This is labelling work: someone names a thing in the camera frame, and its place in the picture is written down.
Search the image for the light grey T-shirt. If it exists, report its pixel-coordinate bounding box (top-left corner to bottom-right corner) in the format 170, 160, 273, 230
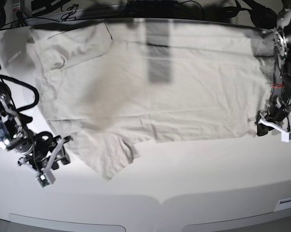
28, 22, 274, 180

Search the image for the white label sticker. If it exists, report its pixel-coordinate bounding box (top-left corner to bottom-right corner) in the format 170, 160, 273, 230
274, 197, 291, 212

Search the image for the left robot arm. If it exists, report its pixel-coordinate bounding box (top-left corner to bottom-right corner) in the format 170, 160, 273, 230
255, 0, 291, 143

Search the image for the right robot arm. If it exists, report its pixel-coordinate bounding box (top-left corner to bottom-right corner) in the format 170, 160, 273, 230
0, 65, 71, 173

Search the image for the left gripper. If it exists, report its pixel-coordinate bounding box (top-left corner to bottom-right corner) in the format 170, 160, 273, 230
257, 96, 291, 137

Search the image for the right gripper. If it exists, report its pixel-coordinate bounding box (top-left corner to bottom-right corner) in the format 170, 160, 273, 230
14, 131, 72, 169

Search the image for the black cable bundle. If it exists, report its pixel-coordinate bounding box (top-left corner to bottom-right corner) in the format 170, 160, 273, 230
55, 0, 88, 21

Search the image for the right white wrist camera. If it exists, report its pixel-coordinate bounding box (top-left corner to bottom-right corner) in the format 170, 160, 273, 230
36, 137, 64, 188

